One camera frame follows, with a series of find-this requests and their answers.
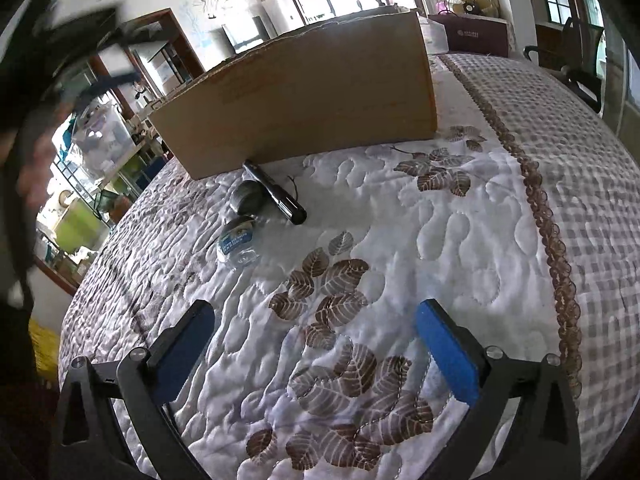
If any wooden framed doorway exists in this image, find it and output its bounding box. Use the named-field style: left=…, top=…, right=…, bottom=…
left=120, top=10, right=206, bottom=97

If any standing electric fan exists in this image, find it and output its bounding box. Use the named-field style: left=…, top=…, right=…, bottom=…
left=446, top=0, right=488, bottom=17

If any dark grey stone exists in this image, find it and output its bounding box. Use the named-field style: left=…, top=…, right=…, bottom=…
left=231, top=180, right=266, bottom=218

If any white tall cabinet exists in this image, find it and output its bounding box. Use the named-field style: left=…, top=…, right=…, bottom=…
left=262, top=0, right=293, bottom=31

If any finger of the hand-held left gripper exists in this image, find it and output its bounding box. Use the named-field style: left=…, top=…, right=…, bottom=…
left=50, top=71, right=143, bottom=112

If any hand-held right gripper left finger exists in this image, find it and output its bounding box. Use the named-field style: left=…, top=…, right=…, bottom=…
left=50, top=299, right=216, bottom=480

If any clear plastic bottle blue label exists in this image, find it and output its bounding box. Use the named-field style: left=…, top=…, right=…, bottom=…
left=216, top=215, right=259, bottom=272

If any flat screen television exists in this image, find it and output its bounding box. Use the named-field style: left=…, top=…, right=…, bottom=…
left=220, top=16, right=271, bottom=54

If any clear plastic storage bin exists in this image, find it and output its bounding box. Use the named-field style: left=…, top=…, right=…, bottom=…
left=70, top=102, right=138, bottom=178

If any black marker pen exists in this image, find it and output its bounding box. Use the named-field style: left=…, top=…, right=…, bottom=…
left=242, top=159, right=307, bottom=226

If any clear plastic container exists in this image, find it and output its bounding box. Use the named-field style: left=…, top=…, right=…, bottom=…
left=417, top=15, right=448, bottom=56

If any brown cardboard box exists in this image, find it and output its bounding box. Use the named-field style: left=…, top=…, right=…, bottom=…
left=147, top=10, right=439, bottom=181

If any quilted leaf-print bedspread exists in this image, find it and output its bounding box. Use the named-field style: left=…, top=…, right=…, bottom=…
left=57, top=52, right=640, bottom=480

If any green plastic bin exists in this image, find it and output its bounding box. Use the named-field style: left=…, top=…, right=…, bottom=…
left=52, top=205, right=108, bottom=256

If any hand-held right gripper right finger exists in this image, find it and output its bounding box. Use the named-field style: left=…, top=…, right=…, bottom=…
left=416, top=299, right=583, bottom=480

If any black office chair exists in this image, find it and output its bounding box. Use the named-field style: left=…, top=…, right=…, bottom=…
left=524, top=17, right=606, bottom=113

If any maroon cardboard box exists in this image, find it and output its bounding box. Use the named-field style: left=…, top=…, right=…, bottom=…
left=429, top=14, right=511, bottom=58

